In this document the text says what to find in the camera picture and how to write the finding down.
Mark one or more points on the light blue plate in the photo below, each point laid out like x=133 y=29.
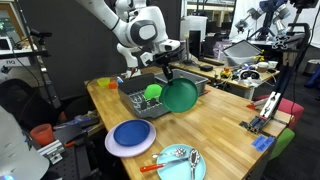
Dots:
x=180 y=171

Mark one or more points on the lime green bowl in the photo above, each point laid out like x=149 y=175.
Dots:
x=104 y=81

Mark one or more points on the black computer monitor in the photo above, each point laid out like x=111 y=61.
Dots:
x=202 y=49

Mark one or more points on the orange cup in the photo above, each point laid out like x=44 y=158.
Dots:
x=43 y=134

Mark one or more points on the silver spoon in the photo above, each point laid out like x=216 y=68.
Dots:
x=194 y=158

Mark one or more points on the metal dish rack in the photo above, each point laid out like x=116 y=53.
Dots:
x=131 y=92

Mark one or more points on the orange cube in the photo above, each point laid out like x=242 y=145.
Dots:
x=113 y=85

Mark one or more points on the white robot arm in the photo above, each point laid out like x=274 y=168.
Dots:
x=136 y=25

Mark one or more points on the lavender large plate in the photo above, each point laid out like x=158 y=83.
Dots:
x=122 y=151

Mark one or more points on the silver fork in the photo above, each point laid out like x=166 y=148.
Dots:
x=178 y=152

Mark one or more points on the green plate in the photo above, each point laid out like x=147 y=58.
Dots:
x=179 y=95

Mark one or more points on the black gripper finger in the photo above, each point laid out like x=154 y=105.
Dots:
x=168 y=73

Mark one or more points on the red handled knife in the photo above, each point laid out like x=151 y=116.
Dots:
x=161 y=165

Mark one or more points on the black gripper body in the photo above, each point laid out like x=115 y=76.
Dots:
x=167 y=57

